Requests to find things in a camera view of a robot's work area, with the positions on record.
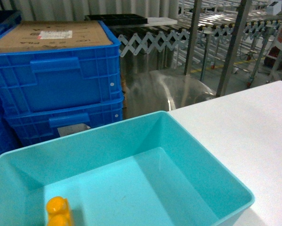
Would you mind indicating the yellow toy block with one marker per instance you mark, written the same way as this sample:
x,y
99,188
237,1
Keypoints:
x,y
59,212

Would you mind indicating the teal plastic bin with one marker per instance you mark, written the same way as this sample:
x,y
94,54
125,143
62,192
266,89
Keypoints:
x,y
145,171

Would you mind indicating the expandable roller conveyor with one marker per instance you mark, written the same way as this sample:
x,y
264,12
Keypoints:
x,y
147,48

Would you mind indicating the black plastic tray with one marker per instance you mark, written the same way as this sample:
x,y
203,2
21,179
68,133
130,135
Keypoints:
x,y
118,19

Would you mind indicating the right lower blue crate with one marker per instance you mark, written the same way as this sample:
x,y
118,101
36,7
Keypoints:
x,y
38,127

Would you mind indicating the right upper blue crate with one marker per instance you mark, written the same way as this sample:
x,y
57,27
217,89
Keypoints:
x,y
44,80

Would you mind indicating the brown cardboard sheet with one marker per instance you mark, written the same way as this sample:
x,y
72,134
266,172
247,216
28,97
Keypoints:
x,y
46,35

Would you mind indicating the middle upper blue crate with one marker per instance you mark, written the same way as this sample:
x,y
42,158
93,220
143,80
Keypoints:
x,y
8,19

